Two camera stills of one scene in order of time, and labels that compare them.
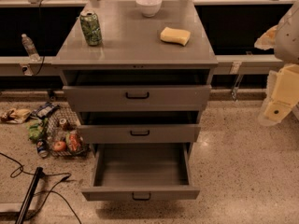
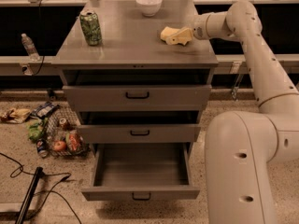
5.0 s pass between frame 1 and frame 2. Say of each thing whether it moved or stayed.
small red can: stayed
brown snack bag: stayed
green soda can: stayed
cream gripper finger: moved
